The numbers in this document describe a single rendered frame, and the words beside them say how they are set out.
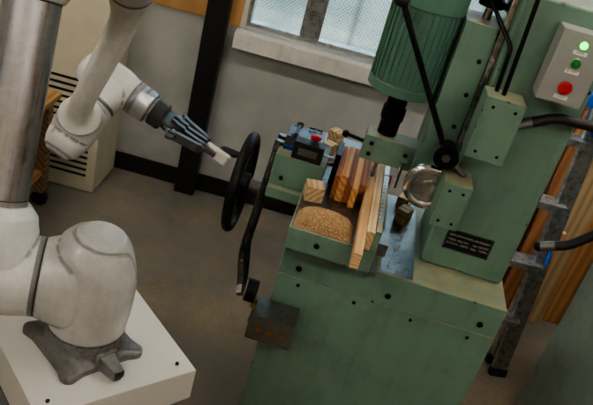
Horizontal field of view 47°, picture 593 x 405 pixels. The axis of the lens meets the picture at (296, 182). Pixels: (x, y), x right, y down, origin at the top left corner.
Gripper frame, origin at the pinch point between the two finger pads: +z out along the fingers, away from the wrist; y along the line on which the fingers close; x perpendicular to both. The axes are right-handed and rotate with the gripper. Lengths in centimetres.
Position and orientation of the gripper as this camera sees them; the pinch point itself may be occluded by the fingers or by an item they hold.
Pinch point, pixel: (216, 153)
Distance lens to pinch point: 181.4
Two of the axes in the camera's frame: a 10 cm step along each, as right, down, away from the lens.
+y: 1.7, -4.3, 8.8
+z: 8.2, 5.6, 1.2
